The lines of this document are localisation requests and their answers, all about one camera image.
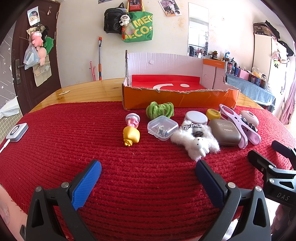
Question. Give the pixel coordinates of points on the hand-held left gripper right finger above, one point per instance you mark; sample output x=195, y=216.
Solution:
x=209, y=185

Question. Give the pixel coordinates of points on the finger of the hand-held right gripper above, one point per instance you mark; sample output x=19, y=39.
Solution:
x=282, y=148
x=259, y=160

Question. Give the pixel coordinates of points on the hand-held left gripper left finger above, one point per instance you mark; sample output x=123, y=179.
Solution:
x=86, y=183

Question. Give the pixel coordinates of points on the small black hair accessory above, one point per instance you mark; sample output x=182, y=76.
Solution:
x=252, y=128

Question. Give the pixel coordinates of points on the taupe makeup case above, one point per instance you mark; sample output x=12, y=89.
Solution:
x=225, y=132

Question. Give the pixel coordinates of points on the white fluffy bunny hair clip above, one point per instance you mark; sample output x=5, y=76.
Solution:
x=196, y=141

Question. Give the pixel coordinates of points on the white round gadget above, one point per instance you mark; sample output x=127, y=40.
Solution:
x=251, y=114

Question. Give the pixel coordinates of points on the large purple clip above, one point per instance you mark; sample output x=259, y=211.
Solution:
x=231, y=115

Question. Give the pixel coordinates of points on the yellow toy figurine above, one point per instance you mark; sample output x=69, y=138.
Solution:
x=131, y=135

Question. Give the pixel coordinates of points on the clear small plastic box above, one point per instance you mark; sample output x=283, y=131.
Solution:
x=161, y=127

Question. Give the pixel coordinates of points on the pink figurine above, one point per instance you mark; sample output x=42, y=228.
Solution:
x=132, y=120

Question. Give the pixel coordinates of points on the green fuzzy scrunchie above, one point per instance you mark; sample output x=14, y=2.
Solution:
x=159, y=110

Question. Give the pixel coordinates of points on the orange cardboard box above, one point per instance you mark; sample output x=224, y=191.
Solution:
x=161, y=97

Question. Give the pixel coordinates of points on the pink curtain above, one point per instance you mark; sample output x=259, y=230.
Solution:
x=289, y=104

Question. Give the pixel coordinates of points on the red knitted blanket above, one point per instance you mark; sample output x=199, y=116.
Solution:
x=138, y=166

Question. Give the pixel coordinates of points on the yellow bottle cap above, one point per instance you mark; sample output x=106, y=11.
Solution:
x=213, y=113

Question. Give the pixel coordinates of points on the desk with blue cloth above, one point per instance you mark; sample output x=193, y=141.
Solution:
x=249, y=89

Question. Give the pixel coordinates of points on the white round jar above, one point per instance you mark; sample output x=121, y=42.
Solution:
x=196, y=116

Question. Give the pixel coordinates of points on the person's pink clothing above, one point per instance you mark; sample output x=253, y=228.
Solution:
x=8, y=208

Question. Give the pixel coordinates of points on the cluster of toiletry bottles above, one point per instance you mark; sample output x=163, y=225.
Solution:
x=242, y=73

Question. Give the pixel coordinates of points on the white square charger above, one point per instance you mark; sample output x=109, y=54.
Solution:
x=17, y=131

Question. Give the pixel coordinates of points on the small wooden tag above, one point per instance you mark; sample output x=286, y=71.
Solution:
x=63, y=93

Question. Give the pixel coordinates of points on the white cabinet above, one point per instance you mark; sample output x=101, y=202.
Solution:
x=263, y=55

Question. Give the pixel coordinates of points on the white grid board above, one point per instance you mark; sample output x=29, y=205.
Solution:
x=8, y=127

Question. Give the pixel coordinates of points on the white crumpled paper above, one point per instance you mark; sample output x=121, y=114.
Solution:
x=9, y=107

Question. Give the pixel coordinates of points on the pink stick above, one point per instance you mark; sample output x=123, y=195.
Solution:
x=93, y=71

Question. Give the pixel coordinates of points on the beige hanging organizer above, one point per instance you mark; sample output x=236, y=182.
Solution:
x=42, y=74

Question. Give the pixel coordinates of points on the black clothes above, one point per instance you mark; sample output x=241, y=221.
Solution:
x=274, y=30

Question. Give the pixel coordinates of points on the leopard print bag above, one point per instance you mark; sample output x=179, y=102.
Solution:
x=261, y=29

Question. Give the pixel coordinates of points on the mop pole with orange grip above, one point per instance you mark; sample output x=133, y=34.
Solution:
x=100, y=60

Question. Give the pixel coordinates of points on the pale pink plush toy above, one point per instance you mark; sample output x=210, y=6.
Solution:
x=42, y=54

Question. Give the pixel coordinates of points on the clear plastic bag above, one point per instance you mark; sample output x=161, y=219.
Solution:
x=31, y=56

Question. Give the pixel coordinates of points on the green plush toy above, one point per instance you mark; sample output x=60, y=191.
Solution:
x=49, y=45

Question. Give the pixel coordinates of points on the dark brown door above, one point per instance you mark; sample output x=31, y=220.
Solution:
x=20, y=46

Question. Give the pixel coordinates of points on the pink card with tassel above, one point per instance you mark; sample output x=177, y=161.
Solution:
x=128, y=30

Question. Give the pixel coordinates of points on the black backpack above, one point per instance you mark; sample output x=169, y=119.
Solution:
x=112, y=20

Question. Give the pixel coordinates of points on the green tote bag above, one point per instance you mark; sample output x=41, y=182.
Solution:
x=143, y=27

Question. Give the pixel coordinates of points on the door sticker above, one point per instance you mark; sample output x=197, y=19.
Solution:
x=33, y=15

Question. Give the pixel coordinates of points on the red hanging pouch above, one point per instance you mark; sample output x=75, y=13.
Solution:
x=134, y=5

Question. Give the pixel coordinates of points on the wall mirror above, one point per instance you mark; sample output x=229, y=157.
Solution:
x=197, y=27

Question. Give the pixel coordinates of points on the wall photos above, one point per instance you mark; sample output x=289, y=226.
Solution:
x=170, y=7

